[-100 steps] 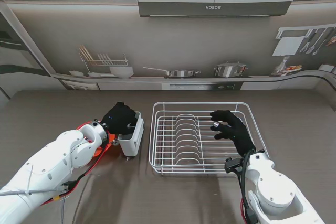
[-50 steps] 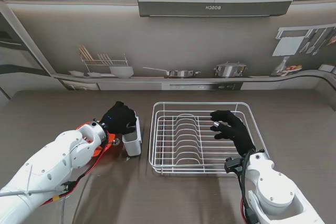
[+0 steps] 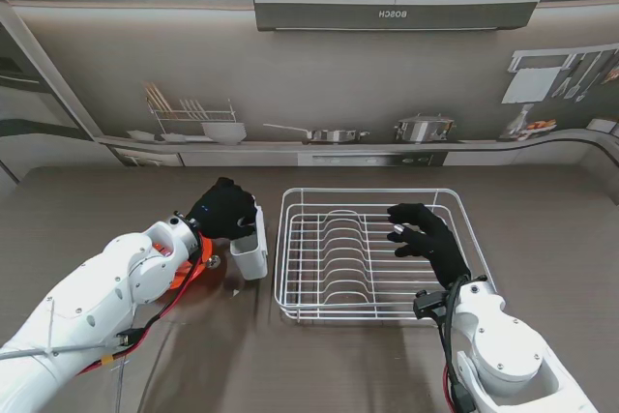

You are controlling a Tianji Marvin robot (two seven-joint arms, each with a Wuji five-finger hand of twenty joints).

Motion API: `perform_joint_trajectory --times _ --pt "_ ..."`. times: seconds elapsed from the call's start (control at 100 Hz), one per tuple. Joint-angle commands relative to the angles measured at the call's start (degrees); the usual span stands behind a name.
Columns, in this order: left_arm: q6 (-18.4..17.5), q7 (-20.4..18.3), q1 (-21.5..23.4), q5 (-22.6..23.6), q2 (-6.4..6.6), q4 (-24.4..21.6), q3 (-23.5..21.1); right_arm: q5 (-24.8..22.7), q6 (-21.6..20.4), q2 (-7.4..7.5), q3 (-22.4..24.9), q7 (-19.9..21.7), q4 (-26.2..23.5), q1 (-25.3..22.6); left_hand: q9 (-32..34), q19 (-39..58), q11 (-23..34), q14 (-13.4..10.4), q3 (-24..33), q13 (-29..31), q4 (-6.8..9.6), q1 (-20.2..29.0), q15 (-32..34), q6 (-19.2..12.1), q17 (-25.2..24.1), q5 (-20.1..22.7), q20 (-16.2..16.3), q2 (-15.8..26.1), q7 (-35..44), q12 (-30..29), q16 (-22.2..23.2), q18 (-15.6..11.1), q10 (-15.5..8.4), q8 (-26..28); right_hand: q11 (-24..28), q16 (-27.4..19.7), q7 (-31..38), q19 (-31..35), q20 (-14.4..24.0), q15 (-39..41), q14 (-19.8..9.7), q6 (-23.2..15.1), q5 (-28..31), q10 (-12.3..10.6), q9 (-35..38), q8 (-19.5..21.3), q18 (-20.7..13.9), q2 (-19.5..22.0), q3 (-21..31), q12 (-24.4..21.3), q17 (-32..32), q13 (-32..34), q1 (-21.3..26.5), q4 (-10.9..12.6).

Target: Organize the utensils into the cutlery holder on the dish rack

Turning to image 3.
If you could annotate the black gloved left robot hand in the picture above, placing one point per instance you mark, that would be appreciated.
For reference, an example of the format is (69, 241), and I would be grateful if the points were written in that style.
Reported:
(222, 212)

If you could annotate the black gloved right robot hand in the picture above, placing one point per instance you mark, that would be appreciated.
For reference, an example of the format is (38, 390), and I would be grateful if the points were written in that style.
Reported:
(437, 248)

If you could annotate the white plastic utensil holder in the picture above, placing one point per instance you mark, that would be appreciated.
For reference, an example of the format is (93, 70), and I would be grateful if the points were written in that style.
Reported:
(251, 263)

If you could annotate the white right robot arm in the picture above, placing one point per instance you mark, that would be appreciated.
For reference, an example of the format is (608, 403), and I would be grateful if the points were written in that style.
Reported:
(503, 345)

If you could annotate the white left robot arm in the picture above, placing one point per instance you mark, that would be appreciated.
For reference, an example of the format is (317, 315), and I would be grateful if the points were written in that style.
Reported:
(97, 297)

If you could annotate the orange plastic bowl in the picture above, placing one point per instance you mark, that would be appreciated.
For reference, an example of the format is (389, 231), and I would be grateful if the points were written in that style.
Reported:
(207, 248)

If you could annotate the backdrop white counter bowl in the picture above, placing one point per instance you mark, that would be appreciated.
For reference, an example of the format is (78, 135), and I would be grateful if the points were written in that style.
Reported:
(223, 132)

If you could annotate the backdrop dish rack with plates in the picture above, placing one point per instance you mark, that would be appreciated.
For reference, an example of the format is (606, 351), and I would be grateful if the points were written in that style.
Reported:
(193, 115)

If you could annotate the backdrop steel saucepan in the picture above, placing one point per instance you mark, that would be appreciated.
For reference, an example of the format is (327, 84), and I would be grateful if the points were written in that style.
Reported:
(333, 135)

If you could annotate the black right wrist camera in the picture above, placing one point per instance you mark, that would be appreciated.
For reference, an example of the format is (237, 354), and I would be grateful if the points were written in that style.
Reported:
(428, 305)

